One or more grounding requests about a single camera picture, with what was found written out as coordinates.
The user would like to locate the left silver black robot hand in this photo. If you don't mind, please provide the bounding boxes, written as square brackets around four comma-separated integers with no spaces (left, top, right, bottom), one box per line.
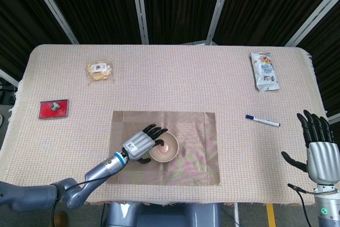
[122,123,169,164]

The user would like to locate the grey robot torso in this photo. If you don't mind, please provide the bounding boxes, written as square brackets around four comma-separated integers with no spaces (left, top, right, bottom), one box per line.
[106,202,221,227]

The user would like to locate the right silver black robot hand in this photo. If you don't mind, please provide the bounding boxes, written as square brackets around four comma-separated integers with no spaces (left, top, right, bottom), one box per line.
[281,109,340,184]

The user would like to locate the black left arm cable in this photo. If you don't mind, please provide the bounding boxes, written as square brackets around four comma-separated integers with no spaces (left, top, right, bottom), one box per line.
[52,155,125,227]

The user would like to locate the brown shoe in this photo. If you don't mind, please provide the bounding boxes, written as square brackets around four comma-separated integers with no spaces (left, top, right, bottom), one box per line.
[49,211,67,227]

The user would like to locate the white metal table leg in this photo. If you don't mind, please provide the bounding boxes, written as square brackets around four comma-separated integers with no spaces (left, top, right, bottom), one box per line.
[233,203,241,227]

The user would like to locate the beige round bowl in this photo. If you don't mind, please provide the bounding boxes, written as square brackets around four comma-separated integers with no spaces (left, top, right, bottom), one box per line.
[148,132,179,163]

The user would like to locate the white metal frame post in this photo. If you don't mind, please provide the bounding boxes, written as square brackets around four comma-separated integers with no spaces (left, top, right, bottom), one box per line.
[25,0,80,45]
[130,0,149,45]
[206,0,235,46]
[284,0,340,47]
[0,69,20,87]

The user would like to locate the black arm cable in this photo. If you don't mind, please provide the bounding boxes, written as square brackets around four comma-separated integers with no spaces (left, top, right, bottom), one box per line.
[52,155,125,227]
[287,183,319,227]

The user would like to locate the brown woven placemat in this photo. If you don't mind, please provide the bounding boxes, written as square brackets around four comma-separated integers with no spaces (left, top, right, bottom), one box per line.
[105,111,223,186]

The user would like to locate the beige checked tablecloth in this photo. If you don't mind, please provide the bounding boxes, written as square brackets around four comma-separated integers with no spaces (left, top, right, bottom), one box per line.
[0,44,333,208]

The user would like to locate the dark pleated curtain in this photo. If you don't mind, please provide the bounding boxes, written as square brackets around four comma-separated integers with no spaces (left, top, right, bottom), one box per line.
[0,0,340,116]

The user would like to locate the white printed snack packet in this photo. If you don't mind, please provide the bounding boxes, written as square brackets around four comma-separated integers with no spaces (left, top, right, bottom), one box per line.
[250,52,281,92]

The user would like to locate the red flat ink pad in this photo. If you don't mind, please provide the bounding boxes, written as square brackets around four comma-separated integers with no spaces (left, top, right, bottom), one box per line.
[38,99,69,120]

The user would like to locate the white marker with blue cap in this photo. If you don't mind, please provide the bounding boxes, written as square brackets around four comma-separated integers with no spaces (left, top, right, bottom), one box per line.
[245,114,281,128]

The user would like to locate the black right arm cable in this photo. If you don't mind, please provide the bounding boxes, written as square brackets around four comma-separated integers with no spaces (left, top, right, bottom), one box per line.
[287,183,319,227]

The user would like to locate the clear bag of biscuits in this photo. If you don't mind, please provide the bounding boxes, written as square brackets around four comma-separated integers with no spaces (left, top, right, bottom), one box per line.
[85,61,115,83]

